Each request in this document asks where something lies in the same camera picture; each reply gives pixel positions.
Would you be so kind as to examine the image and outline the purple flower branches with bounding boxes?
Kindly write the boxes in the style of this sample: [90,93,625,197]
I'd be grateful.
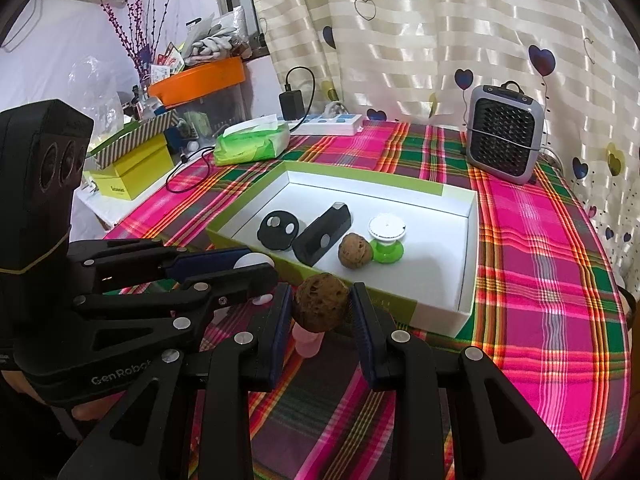
[97,0,183,81]

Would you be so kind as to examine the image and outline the striped box lid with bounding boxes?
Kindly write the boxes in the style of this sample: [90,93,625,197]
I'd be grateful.
[87,110,178,171]

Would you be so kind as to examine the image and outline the yellow cardboard box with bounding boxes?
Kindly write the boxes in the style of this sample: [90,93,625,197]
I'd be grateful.
[87,132,175,201]

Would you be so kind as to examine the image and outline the clear plastic bin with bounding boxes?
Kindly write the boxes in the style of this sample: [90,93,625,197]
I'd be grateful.
[170,82,246,141]

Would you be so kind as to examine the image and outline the thin black cable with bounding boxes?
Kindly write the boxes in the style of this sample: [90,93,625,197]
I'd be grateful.
[165,145,216,193]

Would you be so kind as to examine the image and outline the striped heart print curtain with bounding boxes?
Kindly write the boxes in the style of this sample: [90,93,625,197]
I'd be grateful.
[243,0,640,281]

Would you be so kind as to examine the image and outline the colourful paper packets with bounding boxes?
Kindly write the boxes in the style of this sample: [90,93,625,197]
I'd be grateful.
[150,42,186,81]

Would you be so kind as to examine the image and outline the white and blue power strip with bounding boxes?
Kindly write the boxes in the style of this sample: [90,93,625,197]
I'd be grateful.
[287,112,363,137]

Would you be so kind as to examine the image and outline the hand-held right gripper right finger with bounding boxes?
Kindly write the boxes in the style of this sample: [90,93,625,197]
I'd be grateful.
[350,282,583,480]

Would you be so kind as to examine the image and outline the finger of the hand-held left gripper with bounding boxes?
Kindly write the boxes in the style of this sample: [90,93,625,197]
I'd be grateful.
[72,264,279,353]
[67,239,253,288]

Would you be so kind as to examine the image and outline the black charger adapter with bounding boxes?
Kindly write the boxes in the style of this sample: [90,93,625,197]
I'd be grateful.
[278,90,305,121]

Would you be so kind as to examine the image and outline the black rectangular device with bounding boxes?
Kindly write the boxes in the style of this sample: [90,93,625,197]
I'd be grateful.
[292,201,352,268]

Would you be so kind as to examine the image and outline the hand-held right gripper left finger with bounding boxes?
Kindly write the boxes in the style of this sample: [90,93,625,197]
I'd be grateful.
[57,282,294,480]

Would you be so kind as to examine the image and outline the black disc with white dots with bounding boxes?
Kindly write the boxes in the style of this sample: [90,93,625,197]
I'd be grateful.
[257,209,301,251]

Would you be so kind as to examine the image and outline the clear plastic bag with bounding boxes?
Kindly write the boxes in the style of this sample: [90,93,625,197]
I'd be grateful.
[67,55,136,136]

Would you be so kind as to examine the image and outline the green and white cardboard box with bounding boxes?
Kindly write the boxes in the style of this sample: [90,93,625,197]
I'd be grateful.
[206,160,479,338]

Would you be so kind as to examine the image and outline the green tissue pack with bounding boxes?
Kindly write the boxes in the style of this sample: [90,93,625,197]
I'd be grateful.
[214,114,292,166]

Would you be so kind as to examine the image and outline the white round container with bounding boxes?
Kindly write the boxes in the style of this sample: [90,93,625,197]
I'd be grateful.
[235,254,276,307]

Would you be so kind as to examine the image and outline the plaid tablecloth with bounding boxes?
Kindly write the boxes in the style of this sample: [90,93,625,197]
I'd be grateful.
[102,120,631,480]

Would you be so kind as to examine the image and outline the brown walnut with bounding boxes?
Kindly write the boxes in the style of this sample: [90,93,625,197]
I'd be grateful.
[338,232,375,271]
[291,272,351,333]

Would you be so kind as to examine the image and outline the orange tray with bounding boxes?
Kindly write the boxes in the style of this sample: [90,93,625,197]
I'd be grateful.
[147,56,246,108]

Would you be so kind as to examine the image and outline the grey desktop heater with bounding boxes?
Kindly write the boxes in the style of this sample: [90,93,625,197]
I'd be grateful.
[465,81,546,186]

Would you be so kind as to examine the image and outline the black charger cable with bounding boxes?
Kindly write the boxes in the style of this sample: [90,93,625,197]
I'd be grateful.
[285,66,317,121]

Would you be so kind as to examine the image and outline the person's left hand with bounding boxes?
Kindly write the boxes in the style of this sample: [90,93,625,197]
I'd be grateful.
[0,369,111,422]

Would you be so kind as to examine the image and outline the wooden wardrobe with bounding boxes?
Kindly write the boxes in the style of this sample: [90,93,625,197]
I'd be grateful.
[612,280,640,411]

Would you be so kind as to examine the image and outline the pink clip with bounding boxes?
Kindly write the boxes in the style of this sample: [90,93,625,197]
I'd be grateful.
[292,322,325,359]

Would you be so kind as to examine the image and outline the white gloves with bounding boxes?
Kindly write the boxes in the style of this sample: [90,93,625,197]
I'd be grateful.
[185,22,246,58]

